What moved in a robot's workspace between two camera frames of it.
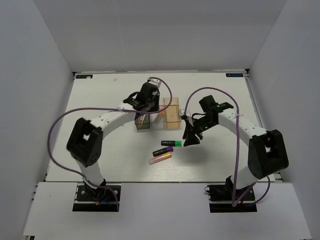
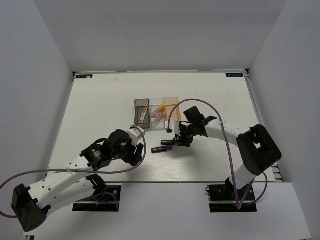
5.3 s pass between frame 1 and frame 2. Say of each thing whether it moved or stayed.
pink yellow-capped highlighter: moved
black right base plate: stayed
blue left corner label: stayed
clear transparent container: stayed
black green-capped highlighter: stayed
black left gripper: moved
